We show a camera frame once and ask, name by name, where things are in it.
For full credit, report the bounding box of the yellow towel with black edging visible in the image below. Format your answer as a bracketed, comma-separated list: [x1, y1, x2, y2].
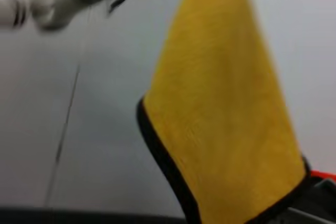
[135, 0, 313, 224]

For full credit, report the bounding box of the grey perforated plastic storage box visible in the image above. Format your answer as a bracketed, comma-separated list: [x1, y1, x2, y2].
[285, 178, 336, 224]

